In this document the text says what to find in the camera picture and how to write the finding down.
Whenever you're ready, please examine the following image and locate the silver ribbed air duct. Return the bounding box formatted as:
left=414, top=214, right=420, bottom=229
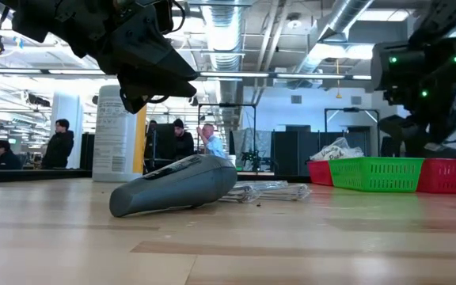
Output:
left=291, top=0, right=375, bottom=75
left=200, top=0, right=249, bottom=132

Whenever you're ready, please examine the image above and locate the long linear light fixture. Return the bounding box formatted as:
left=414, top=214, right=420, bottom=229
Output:
left=0, top=66, right=456, bottom=83

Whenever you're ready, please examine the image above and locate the green plastic basket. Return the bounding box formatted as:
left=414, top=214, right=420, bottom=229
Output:
left=328, top=156, right=426, bottom=193

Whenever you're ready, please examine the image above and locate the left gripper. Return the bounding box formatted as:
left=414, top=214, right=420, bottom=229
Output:
left=53, top=0, right=200, bottom=115

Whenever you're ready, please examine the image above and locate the black low counter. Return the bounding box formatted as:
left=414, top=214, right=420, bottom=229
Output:
left=0, top=168, right=93, bottom=184

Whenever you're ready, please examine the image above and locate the clear-wrapped toothbrush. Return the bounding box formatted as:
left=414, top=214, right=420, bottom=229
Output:
left=251, top=180, right=313, bottom=202

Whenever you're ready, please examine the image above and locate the grey curtain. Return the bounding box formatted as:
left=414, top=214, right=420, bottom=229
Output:
left=230, top=127, right=273, bottom=160

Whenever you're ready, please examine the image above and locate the black metal stand frame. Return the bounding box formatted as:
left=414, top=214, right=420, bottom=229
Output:
left=324, top=106, right=382, bottom=158
left=196, top=102, right=257, bottom=173

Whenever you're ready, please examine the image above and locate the red plastic basket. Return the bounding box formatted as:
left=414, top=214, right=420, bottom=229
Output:
left=416, top=158, right=456, bottom=195
left=306, top=159, right=334, bottom=187

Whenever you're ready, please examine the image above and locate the black office partition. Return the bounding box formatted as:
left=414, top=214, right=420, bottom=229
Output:
left=271, top=124, right=380, bottom=178

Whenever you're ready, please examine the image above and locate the white yellow wipes canister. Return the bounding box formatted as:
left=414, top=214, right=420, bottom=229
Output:
left=92, top=84, right=149, bottom=183

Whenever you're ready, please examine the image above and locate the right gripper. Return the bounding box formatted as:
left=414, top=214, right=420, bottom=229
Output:
left=378, top=93, right=456, bottom=159

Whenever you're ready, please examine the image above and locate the white building column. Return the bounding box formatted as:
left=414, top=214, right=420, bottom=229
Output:
left=51, top=91, right=85, bottom=169

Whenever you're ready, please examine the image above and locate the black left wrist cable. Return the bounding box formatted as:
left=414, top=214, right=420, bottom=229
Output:
left=120, top=0, right=186, bottom=116

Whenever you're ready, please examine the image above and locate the clear-wrapped dark razor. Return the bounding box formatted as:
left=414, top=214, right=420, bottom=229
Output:
left=218, top=183, right=261, bottom=204

